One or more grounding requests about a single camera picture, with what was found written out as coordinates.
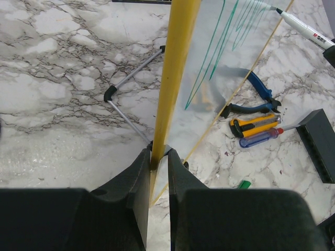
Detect silver whiteboard stand leg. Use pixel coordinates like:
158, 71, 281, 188
103, 45, 165, 145

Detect yellow framed whiteboard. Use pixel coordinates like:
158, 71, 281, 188
149, 0, 295, 207

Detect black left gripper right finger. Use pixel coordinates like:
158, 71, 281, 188
168, 150, 327, 250

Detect blue red precision screwdriver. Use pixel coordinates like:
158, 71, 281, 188
239, 123, 300, 148

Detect black rectangular eraser block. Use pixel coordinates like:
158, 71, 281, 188
296, 109, 334, 184

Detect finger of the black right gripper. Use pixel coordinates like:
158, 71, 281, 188
323, 39, 335, 67

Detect white green whiteboard marker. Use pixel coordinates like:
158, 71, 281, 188
262, 4, 334, 51

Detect blue handled cutting pliers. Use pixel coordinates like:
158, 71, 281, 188
220, 71, 282, 118

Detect green marker cap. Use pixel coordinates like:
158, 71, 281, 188
238, 180, 251, 189

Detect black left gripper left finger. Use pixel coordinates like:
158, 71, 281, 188
1, 149, 150, 250

